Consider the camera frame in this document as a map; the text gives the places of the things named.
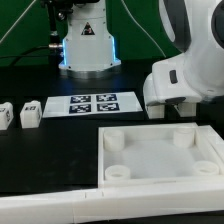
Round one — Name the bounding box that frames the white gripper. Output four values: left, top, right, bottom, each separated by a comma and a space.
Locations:
143, 54, 223, 108

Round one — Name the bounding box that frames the white square tabletop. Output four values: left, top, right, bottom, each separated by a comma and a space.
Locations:
98, 123, 224, 187

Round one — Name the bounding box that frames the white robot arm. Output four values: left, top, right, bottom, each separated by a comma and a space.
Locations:
40, 0, 224, 106

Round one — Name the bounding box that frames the white sheet with tags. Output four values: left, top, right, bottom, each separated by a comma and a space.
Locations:
43, 92, 142, 118

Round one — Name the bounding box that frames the white obstacle fence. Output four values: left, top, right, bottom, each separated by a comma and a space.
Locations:
0, 124, 224, 224

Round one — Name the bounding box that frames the grey cable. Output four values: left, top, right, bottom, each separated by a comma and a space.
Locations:
0, 0, 38, 46

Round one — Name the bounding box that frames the black cable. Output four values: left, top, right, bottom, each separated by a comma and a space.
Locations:
0, 45, 64, 67

